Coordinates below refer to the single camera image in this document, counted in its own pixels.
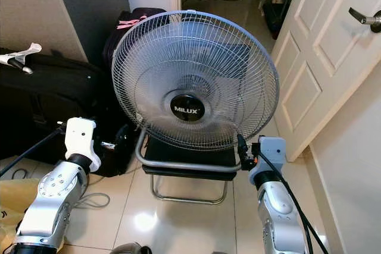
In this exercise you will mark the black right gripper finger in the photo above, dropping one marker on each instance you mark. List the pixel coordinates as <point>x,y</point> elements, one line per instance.
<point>241,148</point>

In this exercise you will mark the white panelled door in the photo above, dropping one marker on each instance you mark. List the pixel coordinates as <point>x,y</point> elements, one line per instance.
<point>321,57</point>

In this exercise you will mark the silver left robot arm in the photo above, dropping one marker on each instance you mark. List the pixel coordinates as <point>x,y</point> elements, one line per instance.
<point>53,200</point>

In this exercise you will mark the black rack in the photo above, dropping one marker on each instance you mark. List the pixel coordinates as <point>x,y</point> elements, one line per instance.
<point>280,4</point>

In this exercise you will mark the black chair with chrome frame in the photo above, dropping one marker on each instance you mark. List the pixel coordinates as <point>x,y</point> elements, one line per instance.
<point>184,156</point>

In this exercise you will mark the grey robot foot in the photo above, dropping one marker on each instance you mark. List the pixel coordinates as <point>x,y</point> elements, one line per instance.
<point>131,248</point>

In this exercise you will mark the grey Milux table fan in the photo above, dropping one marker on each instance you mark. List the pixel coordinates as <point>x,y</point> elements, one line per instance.
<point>193,57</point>

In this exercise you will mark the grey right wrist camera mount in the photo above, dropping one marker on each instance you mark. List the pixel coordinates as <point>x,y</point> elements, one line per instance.
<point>271,150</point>

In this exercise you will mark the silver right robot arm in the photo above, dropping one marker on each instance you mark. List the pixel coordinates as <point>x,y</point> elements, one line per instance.
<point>280,212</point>

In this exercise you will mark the white luggage tag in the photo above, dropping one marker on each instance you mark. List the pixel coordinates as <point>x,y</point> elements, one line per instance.
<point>21,56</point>

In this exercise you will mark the pink ribbon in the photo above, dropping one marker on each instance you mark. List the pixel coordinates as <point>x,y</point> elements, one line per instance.
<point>132,23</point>

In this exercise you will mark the dark purple bag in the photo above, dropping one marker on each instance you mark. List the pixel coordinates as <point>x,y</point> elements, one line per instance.
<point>122,43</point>

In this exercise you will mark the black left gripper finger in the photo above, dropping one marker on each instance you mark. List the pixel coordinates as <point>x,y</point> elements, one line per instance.
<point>128,142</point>

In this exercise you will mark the large black suitcase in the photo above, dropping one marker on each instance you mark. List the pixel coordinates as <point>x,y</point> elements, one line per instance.
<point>47,105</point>

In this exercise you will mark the yellow cartoon egg blanket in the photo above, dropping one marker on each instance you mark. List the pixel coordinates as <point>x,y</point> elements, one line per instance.
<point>15,212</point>

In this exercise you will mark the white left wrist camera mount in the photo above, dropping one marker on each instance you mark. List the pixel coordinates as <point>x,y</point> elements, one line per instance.
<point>80,135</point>

